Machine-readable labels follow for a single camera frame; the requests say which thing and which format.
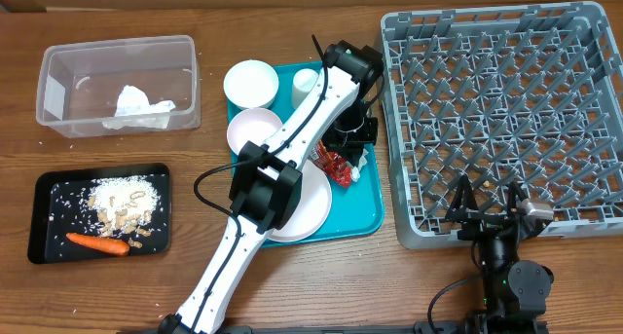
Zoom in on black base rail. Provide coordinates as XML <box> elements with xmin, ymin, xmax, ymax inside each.
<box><xmin>216</xmin><ymin>321</ymin><xmax>485</xmax><ymax>334</ymax></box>

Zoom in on clear plastic storage bin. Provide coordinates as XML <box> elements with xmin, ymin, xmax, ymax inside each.
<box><xmin>36</xmin><ymin>35</ymin><xmax>202</xmax><ymax>138</ymax></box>

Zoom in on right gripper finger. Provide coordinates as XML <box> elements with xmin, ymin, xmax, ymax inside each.
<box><xmin>446</xmin><ymin>174</ymin><xmax>479</xmax><ymax>221</ymax></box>
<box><xmin>506</xmin><ymin>181</ymin><xmax>528</xmax><ymax>216</ymax></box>

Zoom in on grey dishwasher rack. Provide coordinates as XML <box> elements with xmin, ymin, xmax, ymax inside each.
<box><xmin>379</xmin><ymin>1</ymin><xmax>622</xmax><ymax>249</ymax></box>

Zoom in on white tissue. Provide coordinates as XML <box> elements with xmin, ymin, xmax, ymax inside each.
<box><xmin>102</xmin><ymin>85</ymin><xmax>175</xmax><ymax>130</ymax></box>

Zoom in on red snack wrapper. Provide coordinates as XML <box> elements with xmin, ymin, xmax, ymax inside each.
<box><xmin>310</xmin><ymin>141</ymin><xmax>368</xmax><ymax>189</ymax></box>

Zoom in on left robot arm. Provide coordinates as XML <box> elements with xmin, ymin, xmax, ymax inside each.
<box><xmin>157</xmin><ymin>41</ymin><xmax>385</xmax><ymax>334</ymax></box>

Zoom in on orange carrot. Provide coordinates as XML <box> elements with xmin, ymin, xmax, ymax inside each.
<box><xmin>66</xmin><ymin>233</ymin><xmax>129</xmax><ymax>256</ymax></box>

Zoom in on teal serving tray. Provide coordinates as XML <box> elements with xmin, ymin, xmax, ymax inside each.
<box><xmin>226</xmin><ymin>59</ymin><xmax>385</xmax><ymax>249</ymax></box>

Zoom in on black plastic tray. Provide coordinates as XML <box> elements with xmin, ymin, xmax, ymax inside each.
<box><xmin>27</xmin><ymin>163</ymin><xmax>171</xmax><ymax>264</ymax></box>

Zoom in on white paper cup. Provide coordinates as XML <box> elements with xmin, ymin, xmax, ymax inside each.
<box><xmin>291</xmin><ymin>68</ymin><xmax>318</xmax><ymax>109</ymax></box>

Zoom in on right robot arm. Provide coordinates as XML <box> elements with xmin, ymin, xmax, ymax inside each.
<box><xmin>435</xmin><ymin>175</ymin><xmax>554</xmax><ymax>333</ymax></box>

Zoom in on white round plate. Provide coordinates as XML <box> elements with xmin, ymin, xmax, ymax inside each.
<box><xmin>270</xmin><ymin>160</ymin><xmax>332</xmax><ymax>242</ymax></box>

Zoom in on white bowl with rice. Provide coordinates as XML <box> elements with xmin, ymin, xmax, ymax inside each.
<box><xmin>223</xmin><ymin>59</ymin><xmax>279</xmax><ymax>110</ymax></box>

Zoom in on rice and peanut pile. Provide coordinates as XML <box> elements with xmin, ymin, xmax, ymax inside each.
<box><xmin>48</xmin><ymin>175</ymin><xmax>165</xmax><ymax>250</ymax></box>

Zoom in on white bowl with peanuts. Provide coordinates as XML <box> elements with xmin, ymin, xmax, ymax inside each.
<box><xmin>227</xmin><ymin>108</ymin><xmax>282</xmax><ymax>155</ymax></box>

